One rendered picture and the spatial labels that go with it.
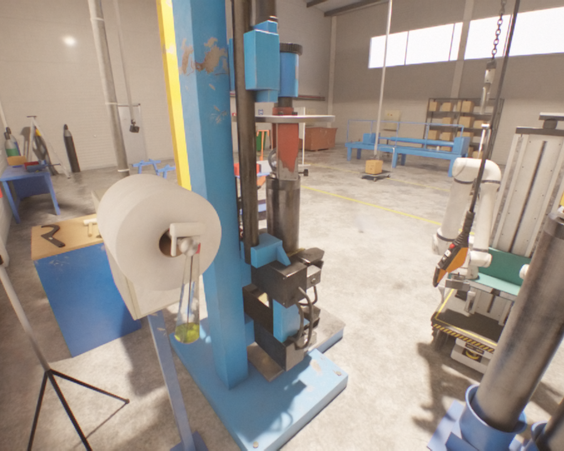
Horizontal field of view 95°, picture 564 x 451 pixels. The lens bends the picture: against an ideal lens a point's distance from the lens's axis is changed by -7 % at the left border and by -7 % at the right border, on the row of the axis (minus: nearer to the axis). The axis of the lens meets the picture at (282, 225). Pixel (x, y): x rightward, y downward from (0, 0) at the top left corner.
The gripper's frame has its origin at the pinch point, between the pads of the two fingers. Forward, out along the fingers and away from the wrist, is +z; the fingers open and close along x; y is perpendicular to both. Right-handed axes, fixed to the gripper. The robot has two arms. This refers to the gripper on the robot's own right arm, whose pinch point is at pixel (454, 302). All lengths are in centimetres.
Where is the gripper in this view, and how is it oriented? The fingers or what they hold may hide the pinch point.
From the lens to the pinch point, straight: 199.4
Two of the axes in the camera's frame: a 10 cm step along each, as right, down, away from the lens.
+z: -1.4, 9.9, -0.2
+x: -8.2, -1.1, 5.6
